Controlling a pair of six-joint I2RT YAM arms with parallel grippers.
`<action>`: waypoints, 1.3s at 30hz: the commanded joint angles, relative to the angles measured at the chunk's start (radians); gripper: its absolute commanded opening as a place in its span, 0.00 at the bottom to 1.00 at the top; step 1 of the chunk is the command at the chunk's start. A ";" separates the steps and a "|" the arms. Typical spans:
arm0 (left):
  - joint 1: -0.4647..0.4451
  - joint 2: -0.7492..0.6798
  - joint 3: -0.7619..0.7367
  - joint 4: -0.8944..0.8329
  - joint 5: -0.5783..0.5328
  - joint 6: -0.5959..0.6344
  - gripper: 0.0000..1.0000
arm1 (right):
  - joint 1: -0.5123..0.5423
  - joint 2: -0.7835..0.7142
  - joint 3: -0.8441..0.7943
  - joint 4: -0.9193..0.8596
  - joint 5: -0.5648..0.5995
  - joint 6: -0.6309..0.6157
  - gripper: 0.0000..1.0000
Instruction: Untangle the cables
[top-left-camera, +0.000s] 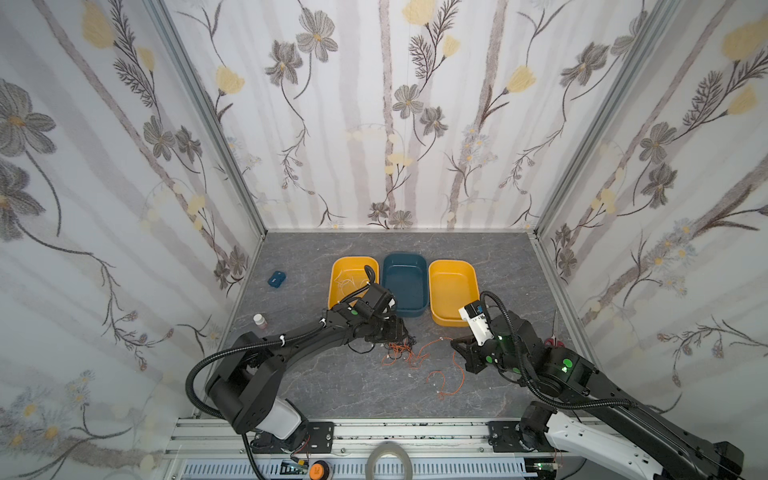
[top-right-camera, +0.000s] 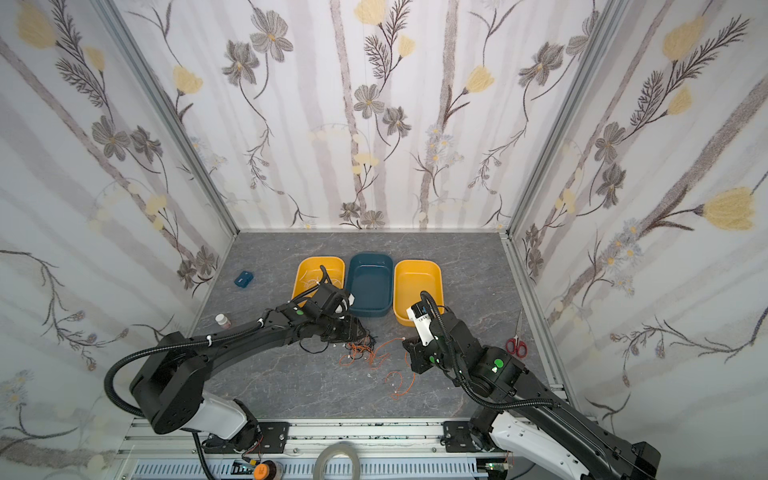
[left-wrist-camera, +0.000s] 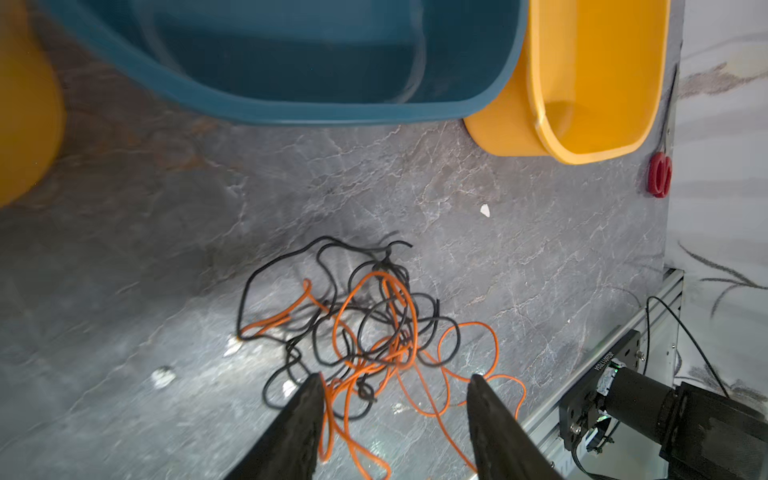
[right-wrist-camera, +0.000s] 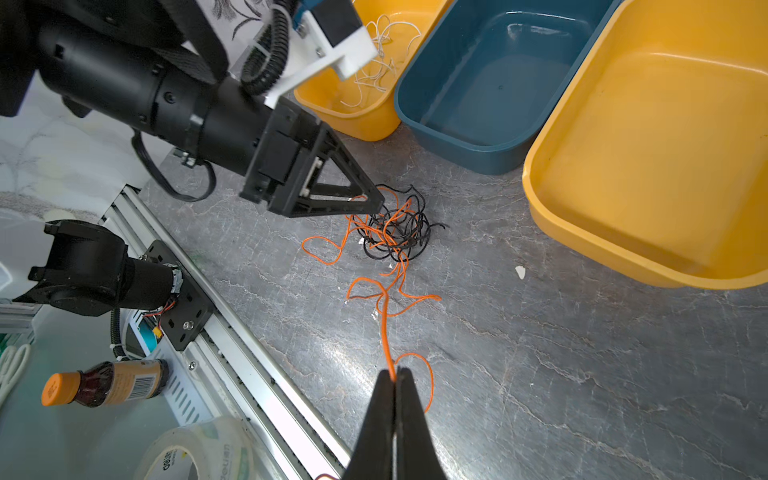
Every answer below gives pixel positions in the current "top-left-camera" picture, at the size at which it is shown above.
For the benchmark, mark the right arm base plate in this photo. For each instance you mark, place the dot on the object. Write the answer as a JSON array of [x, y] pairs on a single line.
[[505, 437]]

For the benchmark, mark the aluminium frame rail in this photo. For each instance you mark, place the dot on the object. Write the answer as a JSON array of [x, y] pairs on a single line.
[[448, 448]]

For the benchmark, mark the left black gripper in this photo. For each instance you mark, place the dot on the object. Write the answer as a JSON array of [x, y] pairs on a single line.
[[393, 327]]

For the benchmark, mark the small blue object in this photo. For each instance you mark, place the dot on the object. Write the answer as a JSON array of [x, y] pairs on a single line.
[[276, 279]]

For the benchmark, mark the small white bottle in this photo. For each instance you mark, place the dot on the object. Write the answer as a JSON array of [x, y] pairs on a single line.
[[260, 321]]

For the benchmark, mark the left yellow plastic bin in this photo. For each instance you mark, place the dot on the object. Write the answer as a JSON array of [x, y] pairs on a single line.
[[347, 275]]

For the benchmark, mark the red handled scissors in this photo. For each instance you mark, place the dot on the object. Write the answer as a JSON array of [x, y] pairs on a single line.
[[553, 340]]

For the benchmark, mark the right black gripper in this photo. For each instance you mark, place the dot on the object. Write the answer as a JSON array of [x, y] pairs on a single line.
[[471, 352]]

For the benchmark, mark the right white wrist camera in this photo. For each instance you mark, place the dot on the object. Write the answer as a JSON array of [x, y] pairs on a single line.
[[474, 315]]

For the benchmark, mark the tape roll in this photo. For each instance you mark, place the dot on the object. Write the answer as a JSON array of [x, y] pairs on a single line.
[[389, 454]]

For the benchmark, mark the yellow plastic bin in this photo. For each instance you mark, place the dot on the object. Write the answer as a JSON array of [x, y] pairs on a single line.
[[452, 285], [347, 275]]

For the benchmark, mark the right yellow plastic bin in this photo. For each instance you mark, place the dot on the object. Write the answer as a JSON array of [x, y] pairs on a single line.
[[452, 285]]

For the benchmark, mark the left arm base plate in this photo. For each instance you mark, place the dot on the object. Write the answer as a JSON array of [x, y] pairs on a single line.
[[314, 437]]

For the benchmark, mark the teal plastic bin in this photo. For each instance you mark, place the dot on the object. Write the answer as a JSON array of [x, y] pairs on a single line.
[[405, 275]]

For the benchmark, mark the orange button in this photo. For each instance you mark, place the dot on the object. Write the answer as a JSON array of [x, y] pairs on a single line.
[[320, 470]]

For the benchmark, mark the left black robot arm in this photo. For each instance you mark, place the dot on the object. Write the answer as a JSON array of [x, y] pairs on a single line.
[[241, 384]]

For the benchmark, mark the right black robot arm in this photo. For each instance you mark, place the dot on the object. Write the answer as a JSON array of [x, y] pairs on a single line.
[[579, 410]]

